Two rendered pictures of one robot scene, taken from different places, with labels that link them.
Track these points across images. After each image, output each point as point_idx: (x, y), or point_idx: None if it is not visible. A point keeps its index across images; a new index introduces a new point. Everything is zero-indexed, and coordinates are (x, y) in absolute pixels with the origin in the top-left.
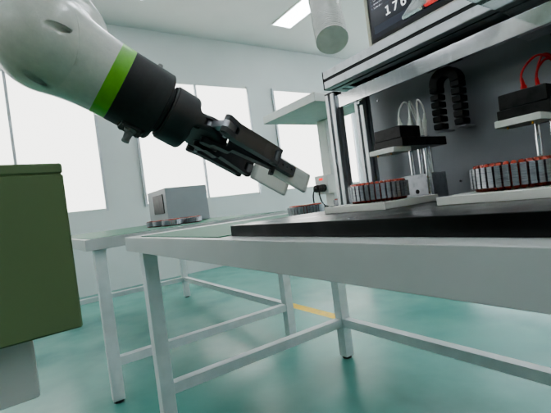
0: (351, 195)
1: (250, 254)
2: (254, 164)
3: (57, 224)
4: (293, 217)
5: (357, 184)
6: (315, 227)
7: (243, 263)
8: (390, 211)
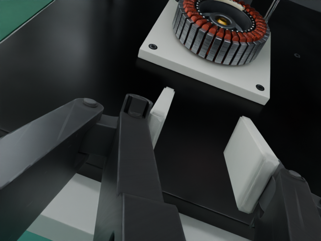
0: (197, 43)
1: (69, 237)
2: (149, 125)
3: None
4: (82, 63)
5: (219, 33)
6: (245, 230)
7: (36, 231)
8: (302, 145)
